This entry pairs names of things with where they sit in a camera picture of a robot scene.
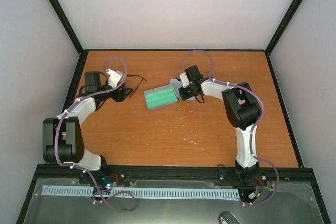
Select blue cleaning cloth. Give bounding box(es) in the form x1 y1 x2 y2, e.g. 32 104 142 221
170 78 195 101

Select grey glasses case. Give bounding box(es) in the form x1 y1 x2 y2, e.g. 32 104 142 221
144 84 177 110

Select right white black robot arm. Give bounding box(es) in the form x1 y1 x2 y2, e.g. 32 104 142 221
177 65 264 184

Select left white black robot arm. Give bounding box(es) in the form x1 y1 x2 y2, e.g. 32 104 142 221
43 69 133 184

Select brown sunglasses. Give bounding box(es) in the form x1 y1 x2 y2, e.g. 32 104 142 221
125 74 148 98

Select black oval remote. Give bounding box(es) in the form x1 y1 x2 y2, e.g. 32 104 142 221
218 211 240 224

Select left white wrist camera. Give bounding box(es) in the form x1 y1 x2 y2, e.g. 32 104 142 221
106 68 124 88

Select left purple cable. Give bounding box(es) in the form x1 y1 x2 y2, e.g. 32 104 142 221
55 56 136 213

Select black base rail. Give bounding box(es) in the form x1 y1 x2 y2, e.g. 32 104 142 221
34 163 316 185

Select blue slotted cable duct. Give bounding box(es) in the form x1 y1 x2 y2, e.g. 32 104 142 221
40 185 239 201

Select left black frame post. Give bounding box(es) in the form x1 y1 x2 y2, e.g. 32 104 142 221
48 0 84 55

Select black frame post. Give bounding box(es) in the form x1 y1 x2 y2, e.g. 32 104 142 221
265 0 303 57
48 0 84 55

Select right black frame post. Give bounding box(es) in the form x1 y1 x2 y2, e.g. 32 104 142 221
265 0 303 57

